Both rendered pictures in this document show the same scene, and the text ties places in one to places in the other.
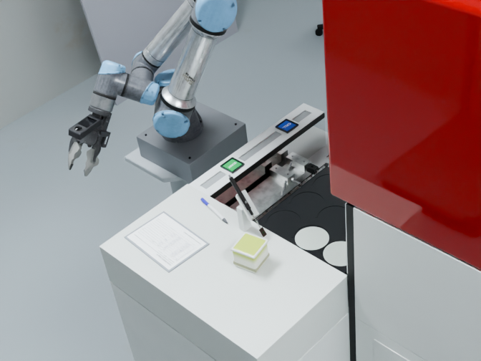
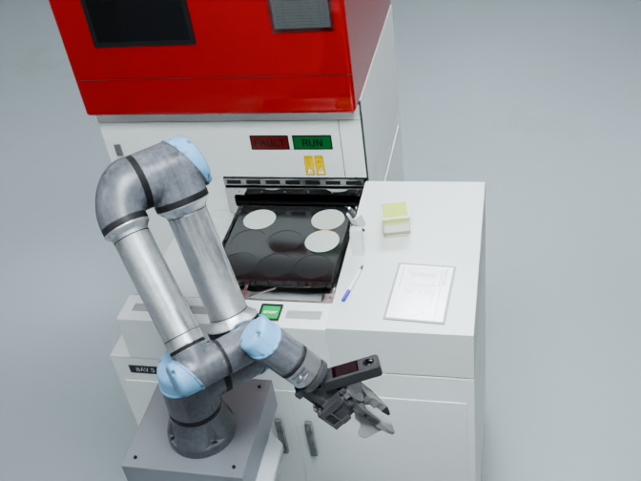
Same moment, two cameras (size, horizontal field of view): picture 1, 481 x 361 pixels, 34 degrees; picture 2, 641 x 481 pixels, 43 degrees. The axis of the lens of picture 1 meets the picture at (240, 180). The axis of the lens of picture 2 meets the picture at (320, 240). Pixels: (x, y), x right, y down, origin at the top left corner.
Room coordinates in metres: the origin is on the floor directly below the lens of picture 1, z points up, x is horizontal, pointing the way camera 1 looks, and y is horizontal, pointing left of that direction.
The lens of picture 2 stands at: (2.63, 1.38, 2.32)
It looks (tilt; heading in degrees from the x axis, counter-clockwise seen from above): 37 degrees down; 238
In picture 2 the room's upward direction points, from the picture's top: 9 degrees counter-clockwise
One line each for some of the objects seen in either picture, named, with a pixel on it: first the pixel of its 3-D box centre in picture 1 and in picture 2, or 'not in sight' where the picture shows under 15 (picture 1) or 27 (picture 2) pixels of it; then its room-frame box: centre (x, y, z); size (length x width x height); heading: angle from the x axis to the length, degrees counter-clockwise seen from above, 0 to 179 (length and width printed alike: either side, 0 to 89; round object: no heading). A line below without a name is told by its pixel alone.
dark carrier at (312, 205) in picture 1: (334, 218); (284, 241); (1.71, -0.26, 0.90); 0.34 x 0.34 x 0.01; 41
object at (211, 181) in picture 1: (261, 163); (227, 330); (2.03, -0.08, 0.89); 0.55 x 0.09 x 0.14; 131
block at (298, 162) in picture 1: (298, 162); not in sight; (2.01, -0.20, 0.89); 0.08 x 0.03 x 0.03; 41
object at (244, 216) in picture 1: (247, 213); (357, 229); (1.64, -0.01, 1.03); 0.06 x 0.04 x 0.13; 41
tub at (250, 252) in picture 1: (250, 253); (395, 219); (1.51, 0.00, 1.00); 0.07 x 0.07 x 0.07; 53
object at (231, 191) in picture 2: not in sight; (295, 199); (1.57, -0.41, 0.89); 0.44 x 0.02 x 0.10; 131
